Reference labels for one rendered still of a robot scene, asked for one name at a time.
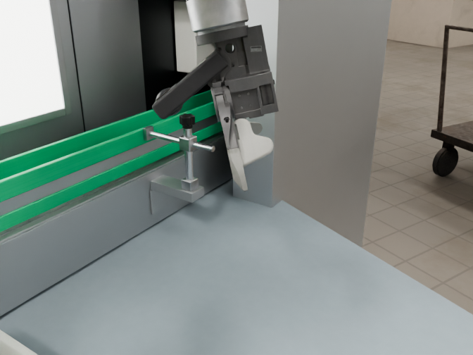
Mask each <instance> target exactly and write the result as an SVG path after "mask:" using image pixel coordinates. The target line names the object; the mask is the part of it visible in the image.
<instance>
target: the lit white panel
mask: <svg viewBox="0 0 473 355"><path fill-rule="evenodd" d="M60 108H64V106H63V97H62V92H61V83H60V78H59V73H58V64H57V58H56V50H55V44H54V39H53V30H52V25H51V16H50V11H49V2H48V0H0V125H4V124H6V123H11V122H14V121H17V120H22V119H24V118H29V117H32V116H36V115H39V114H43V113H47V112H49V111H55V110H57V109H60Z"/></svg>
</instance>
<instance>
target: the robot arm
mask: <svg viewBox="0 0 473 355"><path fill-rule="evenodd" d="M186 3H187V9H188V13H189V19H190V22H191V28H192V32H195V33H196V32H197V33H198V36H195V38H196V43H197V46H201V45H204V44H211V43H215V48H216V49H215V50H214V52H213V53H211V54H210V55H209V56H208V57H206V58H205V59H204V60H203V61H201V62H200V63H199V64H198V65H197V66H196V67H195V68H194V69H192V70H191V71H190V72H189V73H187V74H186V75H185V76H184V77H183V78H182V79H181V80H180V81H178V82H177V83H176V84H175V85H173V86H172V87H171V88H166V89H163V90H161V91H160V92H159V93H158V95H157V97H156V101H155V103H154V104H153V105H152V109H153V110H154V111H155V112H156V114H157V115H158V116H159V117H160V118H161V119H166V118H167V117H168V116H173V115H176V114H177V113H179V112H180V111H181V109H182V107H183V105H184V103H185V102H186V101H188V100H189V99H190V98H191V97H192V96H193V95H195V93H197V92H198V91H199V90H200V89H202V88H203V87H204V86H205V85H207V84H208V86H209V87H210V90H211V94H212V96H213V103H214V106H215V112H216V116H217V121H218V122H221V126H222V130H223V134H224V138H225V144H226V147H227V153H228V157H229V163H230V167H231V170H232V177H233V180H234V181H235V183H237V184H238V186H240V188H241V189H242V190H243V191H244V192H245V191H248V187H247V184H246V177H245V174H244V167H246V166H248V165H249V164H251V163H253V162H255V161H257V160H259V159H261V158H263V157H264V156H267V155H268V154H270V153H271V152H272V150H273V148H274V145H273V143H272V140H271V139H270V138H268V137H262V136H259V135H258V134H259V133H261V131H262V129H263V127H262V125H261V124H260V123H255V122H249V121H247V119H246V118H247V117H249V118H250V119H251V118H257V117H261V116H264V114H268V113H274V112H278V111H279V109H278V105H277V98H276V94H275V86H274V84H275V80H273V77H272V72H271V71H270V66H269V63H268V59H267V52H266V47H265V40H264V36H263V28H262V25H256V26H252V27H249V26H248V25H245V22H248V20H249V17H248V11H247V7H246V0H186ZM227 44H232V45H233V46H234V50H233V51H232V52H231V53H227V52H226V50H225V47H226V46H227ZM233 119H234V122H233Z"/></svg>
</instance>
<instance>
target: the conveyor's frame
mask: <svg viewBox="0 0 473 355"><path fill-rule="evenodd" d="M202 143H204V144H209V145H212V146H214V147H215V150H214V152H211V151H206V150H202V149H195V150H193V162H194V177H195V178H198V185H200V186H202V187H204V194H206V193H208V192H209V191H211V190H212V189H215V188H216V187H218V186H219V185H221V184H222V183H224V182H226V181H228V180H229V179H231V178H233V177H232V170H231V167H230V163H229V157H228V153H227V147H226V144H225V138H224V134H223V133H222V134H220V135H218V136H216V137H214V138H211V139H209V140H207V141H205V142H202ZM162 175H167V176H169V177H172V178H176V179H179V180H181V179H183V178H185V177H186V173H185V158H184V151H183V152H181V153H179V154H177V155H175V156H172V157H170V158H168V159H166V160H164V161H161V162H160V163H157V164H156V165H153V166H151V167H149V168H147V169H145V170H142V171H140V172H138V173H136V174H134V175H131V176H129V177H127V178H125V179H123V180H121V181H119V182H117V183H114V184H112V185H110V186H108V187H105V188H103V189H101V190H99V191H97V192H95V193H93V194H90V195H89V196H87V197H84V198H82V199H80V200H78V201H75V202H73V203H71V204H69V205H67V206H64V207H63V208H60V209H58V210H56V211H54V212H52V213H50V214H47V215H45V216H43V217H41V218H38V219H36V220H34V221H32V222H31V223H28V224H26V225H24V226H22V227H20V228H17V229H15V230H13V231H11V232H8V233H6V234H5V235H2V236H0V316H2V315H4V314H5V313H7V312H8V311H10V310H11V309H14V308H15V307H17V306H18V305H20V304H22V303H23V302H25V301H27V300H28V299H30V298H32V297H33V296H35V295H37V294H39V293H40V292H42V291H44V290H45V289H47V288H48V287H50V286H52V285H54V284H55V283H57V282H58V281H60V280H62V279H63V278H66V277H67V276H69V275H70V274H72V273H74V272H75V271H77V270H79V269H80V268H82V267H84V266H85V265H87V264H88V263H91V262H92V261H94V260H95V259H97V258H98V257H100V256H102V255H104V254H105V253H107V252H109V251H110V250H112V249H114V248H116V247H117V246H119V245H121V244H122V243H124V242H126V241H127V240H129V239H131V238H132V237H134V236H135V235H138V234H139V233H140V232H142V231H144V230H145V229H147V228H149V227H151V226H152V225H154V224H156V223H157V222H159V221H161V220H162V219H164V218H166V217H168V216H169V215H171V214H172V213H174V212H175V211H178V210H179V209H181V208H182V207H184V206H186V205H187V204H189V203H191V202H188V201H185V200H182V199H178V198H176V197H172V196H170V195H168V206H166V207H165V208H163V209H161V210H159V211H158V212H156V213H154V214H151V200H150V190H151V180H153V179H155V178H157V177H159V176H162Z"/></svg>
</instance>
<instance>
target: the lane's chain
mask: <svg viewBox="0 0 473 355"><path fill-rule="evenodd" d="M222 133H223V131H221V132H219V133H217V134H214V135H212V136H210V137H207V138H205V139H203V140H201V141H199V142H200V143H202V142H205V141H207V140H209V139H211V138H214V137H216V136H218V135H220V134H222ZM181 152H183V151H182V150H179V151H177V152H175V153H173V154H170V155H169V156H166V157H164V158H162V159H159V160H157V161H155V162H153V163H150V164H148V165H147V166H144V167H142V168H140V169H138V170H135V171H133V172H131V173H129V174H127V175H124V176H122V177H120V178H118V179H116V180H114V181H112V182H109V183H107V184H105V185H102V186H100V187H98V188H96V189H93V190H92V191H90V192H87V193H85V194H83V195H81V196H79V197H76V198H74V199H72V200H70V201H67V202H65V203H64V204H61V205H59V206H57V207H55V208H52V209H50V210H48V211H45V212H43V213H41V214H39V215H38V216H35V217H33V218H31V219H28V220H26V221H24V222H22V223H19V224H17V225H15V226H13V227H11V228H9V229H7V230H4V231H2V232H0V236H2V235H5V234H6V233H8V232H11V231H13V230H15V229H17V228H20V227H22V226H24V225H26V224H28V223H31V222H32V221H34V220H36V219H38V218H41V217H43V216H45V215H47V214H50V213H52V212H54V211H56V210H58V209H60V208H63V207H64V206H67V205H69V204H71V203H73V202H75V201H78V200H80V199H82V198H84V197H87V196H89V195H90V194H93V193H95V192H97V191H99V190H101V189H103V188H105V187H108V186H110V185H112V184H114V183H117V182H119V181H121V180H123V179H125V178H128V177H129V176H131V175H134V174H136V173H138V172H140V171H142V170H145V169H147V168H149V167H151V166H153V165H156V164H157V163H160V162H161V161H164V160H166V159H168V158H170V157H172V156H175V155H177V154H179V153H181Z"/></svg>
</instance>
